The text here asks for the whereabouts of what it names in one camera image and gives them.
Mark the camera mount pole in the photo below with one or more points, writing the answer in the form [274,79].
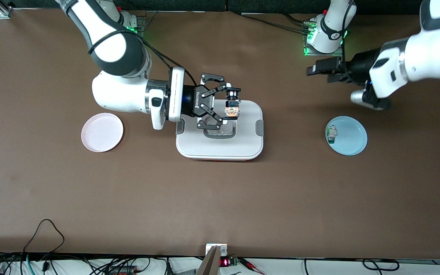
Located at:
[210,263]

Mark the light blue round plate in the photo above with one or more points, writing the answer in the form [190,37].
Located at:
[351,143]

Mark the orange black push-button switch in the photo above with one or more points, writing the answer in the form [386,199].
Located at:
[231,112]

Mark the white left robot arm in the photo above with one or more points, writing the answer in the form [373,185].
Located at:
[434,57]

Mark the orange black connector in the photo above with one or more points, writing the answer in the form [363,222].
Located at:
[122,272]

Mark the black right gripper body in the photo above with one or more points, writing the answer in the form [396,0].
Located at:
[192,101]

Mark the red LED display board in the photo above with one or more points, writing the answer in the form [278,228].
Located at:
[224,262]

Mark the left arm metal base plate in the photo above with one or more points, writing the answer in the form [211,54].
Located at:
[319,54]

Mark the red black test leads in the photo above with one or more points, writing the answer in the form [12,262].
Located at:
[256,269]

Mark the white green push-button switch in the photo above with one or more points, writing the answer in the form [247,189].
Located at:
[332,133]

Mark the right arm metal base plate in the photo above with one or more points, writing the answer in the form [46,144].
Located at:
[143,23]

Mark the pink round plate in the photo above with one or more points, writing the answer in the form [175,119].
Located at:
[101,137]

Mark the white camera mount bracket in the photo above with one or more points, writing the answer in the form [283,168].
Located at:
[224,250]

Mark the aluminium frame profile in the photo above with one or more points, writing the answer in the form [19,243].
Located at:
[3,9]

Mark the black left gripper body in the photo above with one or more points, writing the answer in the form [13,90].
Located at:
[361,63]

